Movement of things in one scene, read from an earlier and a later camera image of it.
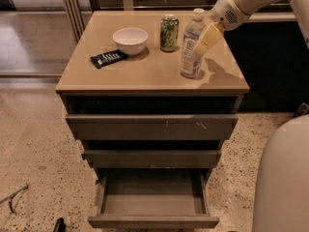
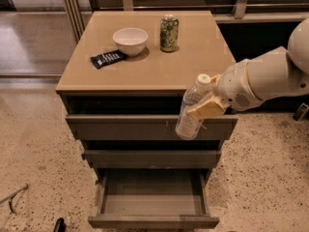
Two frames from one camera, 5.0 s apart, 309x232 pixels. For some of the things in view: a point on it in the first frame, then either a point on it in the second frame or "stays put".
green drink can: x=169 y=32 stays put
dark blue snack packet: x=108 y=58 stays put
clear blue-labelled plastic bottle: x=190 y=62 -> x=186 y=127
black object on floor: x=60 y=225 stays put
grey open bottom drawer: x=160 y=198 stays put
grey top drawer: x=153 y=127 stays put
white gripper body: x=224 y=13 -> x=234 y=83
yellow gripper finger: x=211 y=35 -> x=211 y=106
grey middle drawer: x=153 y=159 stays put
